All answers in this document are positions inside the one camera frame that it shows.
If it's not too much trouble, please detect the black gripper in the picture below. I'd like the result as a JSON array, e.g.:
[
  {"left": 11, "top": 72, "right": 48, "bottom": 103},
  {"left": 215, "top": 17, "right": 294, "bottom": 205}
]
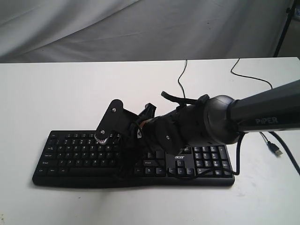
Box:
[{"left": 116, "top": 104, "right": 188, "bottom": 180}]

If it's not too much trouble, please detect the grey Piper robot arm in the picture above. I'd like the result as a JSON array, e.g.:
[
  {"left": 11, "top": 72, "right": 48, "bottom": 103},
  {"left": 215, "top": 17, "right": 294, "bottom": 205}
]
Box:
[{"left": 119, "top": 81, "right": 300, "bottom": 177}]

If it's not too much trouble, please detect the black acer keyboard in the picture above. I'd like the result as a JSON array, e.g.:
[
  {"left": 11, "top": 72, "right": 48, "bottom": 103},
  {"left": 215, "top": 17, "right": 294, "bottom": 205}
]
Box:
[{"left": 32, "top": 130, "right": 235, "bottom": 188}]

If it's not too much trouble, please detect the white backdrop cloth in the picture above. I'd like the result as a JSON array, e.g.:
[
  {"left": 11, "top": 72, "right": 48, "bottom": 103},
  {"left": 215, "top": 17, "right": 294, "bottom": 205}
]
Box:
[{"left": 0, "top": 0, "right": 292, "bottom": 63}]

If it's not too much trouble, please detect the black tripod stand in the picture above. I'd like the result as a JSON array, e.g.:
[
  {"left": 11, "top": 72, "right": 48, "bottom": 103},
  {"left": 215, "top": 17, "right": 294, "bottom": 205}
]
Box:
[{"left": 273, "top": 0, "right": 297, "bottom": 58}]

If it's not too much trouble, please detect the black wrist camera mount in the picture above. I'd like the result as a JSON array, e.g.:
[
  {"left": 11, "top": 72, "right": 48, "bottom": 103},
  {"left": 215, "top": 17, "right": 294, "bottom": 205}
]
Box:
[{"left": 94, "top": 99, "right": 138, "bottom": 145}]

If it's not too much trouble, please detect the thin black cable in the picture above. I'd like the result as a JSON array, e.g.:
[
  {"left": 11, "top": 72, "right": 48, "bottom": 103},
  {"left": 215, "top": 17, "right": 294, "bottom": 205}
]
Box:
[{"left": 177, "top": 59, "right": 188, "bottom": 99}]

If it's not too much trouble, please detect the black USB plug cable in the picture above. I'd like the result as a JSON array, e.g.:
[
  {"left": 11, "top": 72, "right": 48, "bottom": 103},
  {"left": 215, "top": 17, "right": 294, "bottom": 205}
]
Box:
[{"left": 231, "top": 57, "right": 284, "bottom": 157}]

